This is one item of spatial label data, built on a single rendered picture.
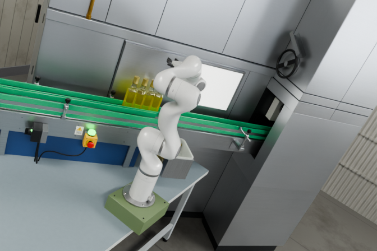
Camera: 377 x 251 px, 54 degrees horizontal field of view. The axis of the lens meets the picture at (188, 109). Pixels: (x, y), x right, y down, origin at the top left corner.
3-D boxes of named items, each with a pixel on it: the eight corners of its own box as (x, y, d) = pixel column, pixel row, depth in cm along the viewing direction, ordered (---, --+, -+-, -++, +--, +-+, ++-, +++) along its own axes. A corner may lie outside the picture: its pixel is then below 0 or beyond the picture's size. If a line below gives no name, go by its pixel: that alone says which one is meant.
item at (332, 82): (331, 102, 315) (392, 1, 279) (362, 126, 285) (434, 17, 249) (266, 87, 284) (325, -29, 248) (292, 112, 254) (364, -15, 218)
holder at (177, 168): (173, 153, 262) (180, 135, 256) (184, 179, 240) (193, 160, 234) (150, 150, 254) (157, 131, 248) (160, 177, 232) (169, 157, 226)
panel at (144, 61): (225, 110, 283) (244, 70, 270) (226, 112, 281) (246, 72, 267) (110, 88, 244) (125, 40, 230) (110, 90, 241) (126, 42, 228)
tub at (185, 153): (179, 148, 254) (184, 138, 251) (189, 170, 236) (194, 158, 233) (156, 145, 247) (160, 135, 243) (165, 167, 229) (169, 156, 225)
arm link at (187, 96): (154, 139, 205) (180, 152, 203) (145, 153, 196) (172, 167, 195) (175, 70, 171) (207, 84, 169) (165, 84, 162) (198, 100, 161)
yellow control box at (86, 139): (93, 142, 225) (96, 131, 222) (94, 149, 219) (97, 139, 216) (81, 140, 222) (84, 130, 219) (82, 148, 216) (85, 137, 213)
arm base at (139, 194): (160, 197, 216) (171, 172, 209) (143, 213, 199) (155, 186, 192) (134, 180, 221) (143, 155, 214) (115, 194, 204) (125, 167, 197)
